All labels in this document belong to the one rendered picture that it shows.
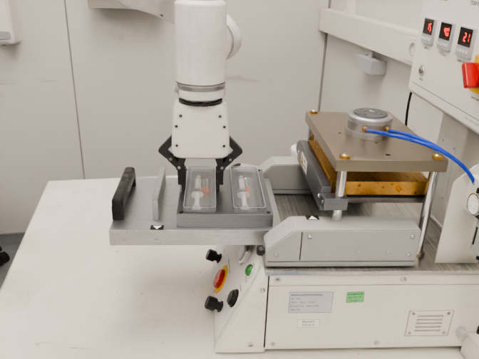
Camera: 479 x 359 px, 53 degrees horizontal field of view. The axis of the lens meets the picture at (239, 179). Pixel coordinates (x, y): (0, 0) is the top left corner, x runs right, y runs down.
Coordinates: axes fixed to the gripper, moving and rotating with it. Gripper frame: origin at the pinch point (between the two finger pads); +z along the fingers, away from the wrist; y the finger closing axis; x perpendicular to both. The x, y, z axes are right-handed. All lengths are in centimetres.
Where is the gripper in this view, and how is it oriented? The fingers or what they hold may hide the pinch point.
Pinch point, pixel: (200, 179)
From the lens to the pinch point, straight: 89.8
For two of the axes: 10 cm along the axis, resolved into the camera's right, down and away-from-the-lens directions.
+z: -0.3, 9.1, 4.1
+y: 10.0, 0.1, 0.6
